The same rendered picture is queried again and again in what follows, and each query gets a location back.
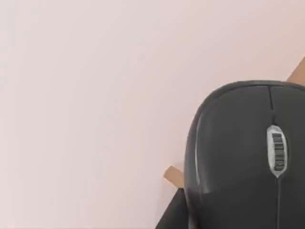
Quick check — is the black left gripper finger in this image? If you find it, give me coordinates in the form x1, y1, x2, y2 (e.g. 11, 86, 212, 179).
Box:
154, 187, 192, 229

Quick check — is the black computer mouse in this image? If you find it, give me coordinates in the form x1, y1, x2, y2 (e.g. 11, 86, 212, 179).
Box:
183, 80, 305, 229

